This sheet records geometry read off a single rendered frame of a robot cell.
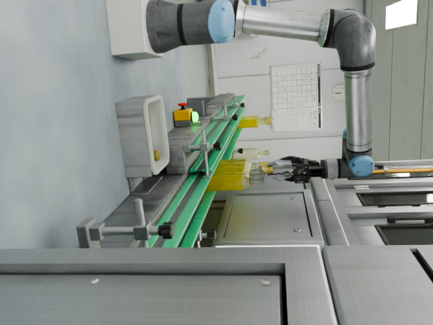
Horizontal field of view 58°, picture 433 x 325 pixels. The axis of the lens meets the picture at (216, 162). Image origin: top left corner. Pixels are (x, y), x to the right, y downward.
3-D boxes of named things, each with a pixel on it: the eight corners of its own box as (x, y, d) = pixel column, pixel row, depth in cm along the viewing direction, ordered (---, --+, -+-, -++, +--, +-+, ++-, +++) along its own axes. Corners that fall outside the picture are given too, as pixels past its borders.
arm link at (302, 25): (192, -5, 115) (379, 17, 111) (201, -10, 128) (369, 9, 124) (190, 37, 121) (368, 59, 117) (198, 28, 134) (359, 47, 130)
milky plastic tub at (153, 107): (127, 178, 115) (155, 177, 113) (115, 102, 109) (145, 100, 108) (145, 162, 131) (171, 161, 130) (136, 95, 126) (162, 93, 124)
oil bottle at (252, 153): (221, 160, 220) (269, 158, 216) (221, 151, 219) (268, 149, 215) (223, 158, 226) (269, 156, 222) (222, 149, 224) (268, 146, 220)
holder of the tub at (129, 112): (128, 195, 116) (153, 194, 115) (115, 102, 109) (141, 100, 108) (146, 177, 133) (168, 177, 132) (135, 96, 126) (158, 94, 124)
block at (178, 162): (165, 175, 133) (185, 175, 132) (162, 148, 130) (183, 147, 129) (168, 172, 136) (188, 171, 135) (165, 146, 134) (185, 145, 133)
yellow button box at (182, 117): (174, 127, 171) (191, 126, 169) (172, 109, 169) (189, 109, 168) (178, 124, 177) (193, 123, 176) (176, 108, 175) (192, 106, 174)
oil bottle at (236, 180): (192, 192, 142) (250, 190, 139) (190, 177, 140) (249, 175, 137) (194, 187, 147) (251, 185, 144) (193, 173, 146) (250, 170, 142)
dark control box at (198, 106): (187, 117, 197) (203, 116, 195) (185, 101, 195) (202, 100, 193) (191, 114, 205) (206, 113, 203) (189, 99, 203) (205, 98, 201)
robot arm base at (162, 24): (144, -9, 108) (179, -12, 106) (161, 10, 123) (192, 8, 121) (146, 46, 108) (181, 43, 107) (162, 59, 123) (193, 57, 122)
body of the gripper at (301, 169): (292, 164, 141) (326, 162, 139) (290, 158, 149) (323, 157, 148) (292, 184, 143) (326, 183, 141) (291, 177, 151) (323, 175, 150)
